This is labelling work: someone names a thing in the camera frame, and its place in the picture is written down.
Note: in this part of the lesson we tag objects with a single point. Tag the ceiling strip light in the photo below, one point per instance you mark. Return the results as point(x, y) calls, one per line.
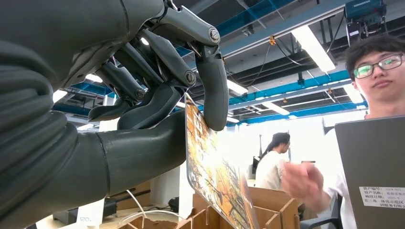
point(237, 87)
point(313, 47)
point(352, 93)
point(275, 108)

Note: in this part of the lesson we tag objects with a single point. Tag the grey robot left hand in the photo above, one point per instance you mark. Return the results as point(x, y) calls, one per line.
point(139, 158)

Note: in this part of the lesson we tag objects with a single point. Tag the grey laptop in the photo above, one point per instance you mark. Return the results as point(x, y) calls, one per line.
point(370, 158)

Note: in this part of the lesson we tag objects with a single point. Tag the black office chair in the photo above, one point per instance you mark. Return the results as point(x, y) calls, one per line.
point(319, 221)

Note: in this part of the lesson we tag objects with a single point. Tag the wooden compartment organiser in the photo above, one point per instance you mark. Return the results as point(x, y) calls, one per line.
point(272, 202)

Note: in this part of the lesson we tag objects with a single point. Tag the black power brick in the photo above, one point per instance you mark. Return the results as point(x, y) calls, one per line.
point(110, 205)

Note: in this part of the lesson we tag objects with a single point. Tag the blue ceiling mounted box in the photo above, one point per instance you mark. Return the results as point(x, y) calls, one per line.
point(364, 11)

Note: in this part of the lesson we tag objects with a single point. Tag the person in background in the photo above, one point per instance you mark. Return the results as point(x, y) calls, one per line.
point(270, 167)

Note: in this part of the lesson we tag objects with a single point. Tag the autumn print room key card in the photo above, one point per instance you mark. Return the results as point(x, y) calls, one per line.
point(215, 177)

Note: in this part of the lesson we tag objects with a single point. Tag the white power adapter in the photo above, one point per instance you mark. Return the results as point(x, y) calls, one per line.
point(90, 215)

